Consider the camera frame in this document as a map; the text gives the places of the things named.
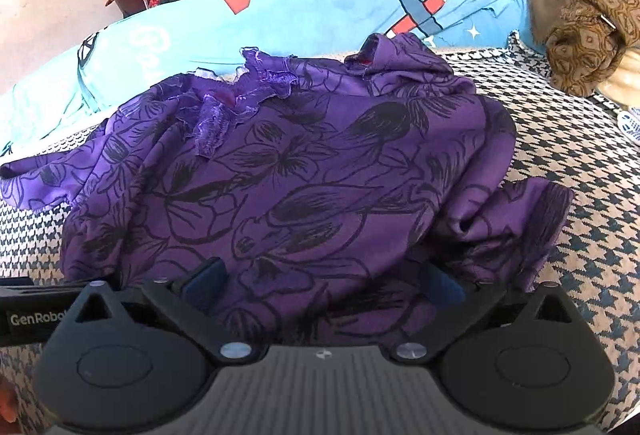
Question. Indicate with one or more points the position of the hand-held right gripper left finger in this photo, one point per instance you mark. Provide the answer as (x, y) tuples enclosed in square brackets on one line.
[(205, 280)]

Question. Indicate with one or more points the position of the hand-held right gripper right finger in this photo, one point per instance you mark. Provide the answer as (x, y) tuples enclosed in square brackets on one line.
[(442, 285)]

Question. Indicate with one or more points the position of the purple floral shirt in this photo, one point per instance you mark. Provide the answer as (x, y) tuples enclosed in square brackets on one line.
[(300, 165)]

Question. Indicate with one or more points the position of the brown patterned cloth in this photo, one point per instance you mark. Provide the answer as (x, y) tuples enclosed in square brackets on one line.
[(580, 40)]

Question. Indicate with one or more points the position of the blue printed sofa cover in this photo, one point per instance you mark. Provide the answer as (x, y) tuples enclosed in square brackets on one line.
[(310, 15)]

